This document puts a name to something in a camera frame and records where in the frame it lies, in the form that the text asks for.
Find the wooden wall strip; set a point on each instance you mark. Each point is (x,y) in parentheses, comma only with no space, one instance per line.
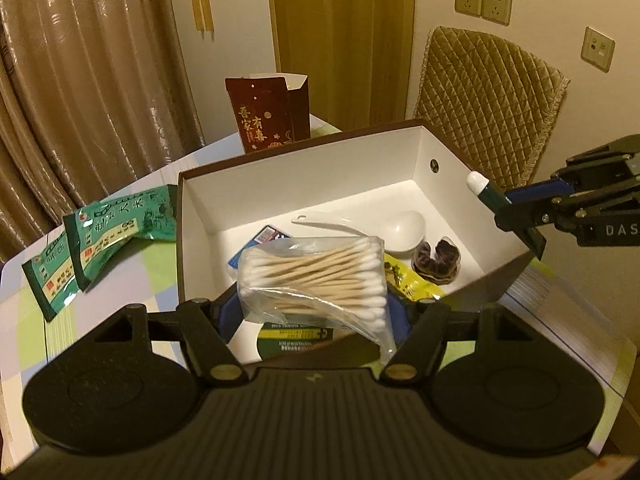
(206,0)
(193,0)

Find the blue card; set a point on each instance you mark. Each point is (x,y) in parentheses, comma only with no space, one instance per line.
(265,237)

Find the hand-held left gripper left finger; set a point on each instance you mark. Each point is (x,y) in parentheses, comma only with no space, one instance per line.
(227,312)

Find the white cardboard box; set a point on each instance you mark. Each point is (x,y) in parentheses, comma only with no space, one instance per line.
(325,170)

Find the dark tube with white cap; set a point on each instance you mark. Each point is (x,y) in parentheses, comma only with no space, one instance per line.
(476,181)

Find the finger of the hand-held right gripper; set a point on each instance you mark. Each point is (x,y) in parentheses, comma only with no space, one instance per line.
(520,217)
(540,189)

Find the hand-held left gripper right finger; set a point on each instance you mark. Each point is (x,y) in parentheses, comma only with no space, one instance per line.
(402,317)

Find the white plastic spoon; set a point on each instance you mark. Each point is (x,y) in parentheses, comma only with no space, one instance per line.
(405,230)

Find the dark green battery pack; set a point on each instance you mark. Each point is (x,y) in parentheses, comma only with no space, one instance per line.
(290,342)

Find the dark red gift box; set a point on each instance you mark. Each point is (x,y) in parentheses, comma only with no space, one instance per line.
(270,115)

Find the wooden door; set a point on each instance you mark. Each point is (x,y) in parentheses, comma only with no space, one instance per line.
(340,35)

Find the beige wall outlet plate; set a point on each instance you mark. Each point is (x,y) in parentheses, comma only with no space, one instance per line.
(597,49)

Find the beige curtain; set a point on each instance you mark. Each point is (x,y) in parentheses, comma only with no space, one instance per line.
(75,60)

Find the bag of cotton swabs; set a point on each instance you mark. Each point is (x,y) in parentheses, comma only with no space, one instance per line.
(310,275)

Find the yellow snack packet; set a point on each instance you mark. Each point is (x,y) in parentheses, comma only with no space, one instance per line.
(415,285)

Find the quilted chair cover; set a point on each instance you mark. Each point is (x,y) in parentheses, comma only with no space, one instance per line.
(490,100)

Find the green printed packet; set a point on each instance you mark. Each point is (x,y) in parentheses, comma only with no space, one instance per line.
(115,230)
(45,280)

